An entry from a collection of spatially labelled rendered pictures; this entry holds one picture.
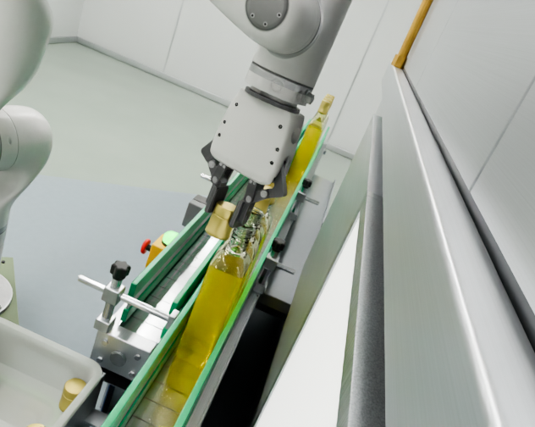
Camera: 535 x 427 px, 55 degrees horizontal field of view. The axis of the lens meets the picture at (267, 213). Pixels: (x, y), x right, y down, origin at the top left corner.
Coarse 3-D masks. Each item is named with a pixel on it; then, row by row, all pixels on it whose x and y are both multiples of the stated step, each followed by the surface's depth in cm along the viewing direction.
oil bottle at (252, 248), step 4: (232, 232) 84; (228, 240) 82; (252, 240) 83; (256, 240) 85; (248, 244) 82; (252, 244) 83; (256, 244) 84; (248, 248) 82; (252, 248) 82; (256, 248) 84; (248, 252) 82; (252, 252) 82; (256, 252) 85; (252, 256) 82; (252, 260) 83; (248, 272) 84; (244, 280) 84; (244, 284) 89; (240, 288) 85; (240, 292) 90; (236, 300) 86; (232, 308) 86; (232, 312) 90; (228, 320) 87
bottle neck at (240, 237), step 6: (246, 222) 78; (234, 228) 77; (240, 228) 76; (246, 228) 75; (252, 228) 76; (234, 234) 76; (240, 234) 76; (246, 234) 76; (252, 234) 77; (234, 240) 76; (240, 240) 76; (246, 240) 76; (228, 246) 78; (234, 246) 77; (240, 246) 77; (246, 246) 77; (234, 252) 77; (240, 252) 77
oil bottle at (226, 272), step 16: (224, 256) 77; (240, 256) 77; (208, 272) 78; (224, 272) 77; (240, 272) 77; (208, 288) 78; (224, 288) 78; (208, 304) 79; (224, 304) 79; (192, 320) 81; (208, 320) 80; (224, 320) 80; (192, 336) 82; (208, 336) 82; (176, 352) 84; (192, 352) 83; (208, 352) 83
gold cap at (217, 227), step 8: (216, 208) 69; (224, 208) 68; (232, 208) 69; (216, 216) 68; (224, 216) 68; (208, 224) 70; (216, 224) 69; (224, 224) 68; (208, 232) 69; (216, 232) 69; (224, 232) 69; (224, 240) 70
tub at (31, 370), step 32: (0, 320) 83; (0, 352) 84; (32, 352) 83; (64, 352) 82; (0, 384) 81; (32, 384) 83; (96, 384) 79; (0, 416) 76; (32, 416) 78; (64, 416) 72
